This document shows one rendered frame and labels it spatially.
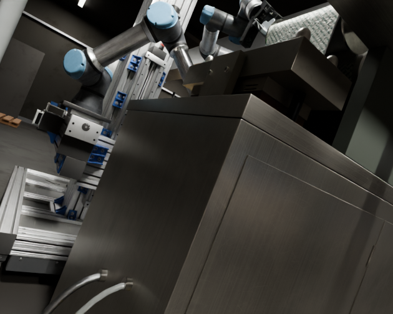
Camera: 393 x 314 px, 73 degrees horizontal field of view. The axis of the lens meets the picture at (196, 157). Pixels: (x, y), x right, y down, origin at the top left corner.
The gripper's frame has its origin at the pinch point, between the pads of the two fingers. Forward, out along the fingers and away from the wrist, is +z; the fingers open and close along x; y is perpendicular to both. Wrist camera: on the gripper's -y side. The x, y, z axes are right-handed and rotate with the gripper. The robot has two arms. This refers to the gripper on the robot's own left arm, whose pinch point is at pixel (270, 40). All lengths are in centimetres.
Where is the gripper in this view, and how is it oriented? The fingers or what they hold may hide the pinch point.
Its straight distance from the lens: 101.8
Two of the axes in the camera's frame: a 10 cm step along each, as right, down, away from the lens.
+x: 7.9, 3.3, 5.1
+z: 1.3, 7.3, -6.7
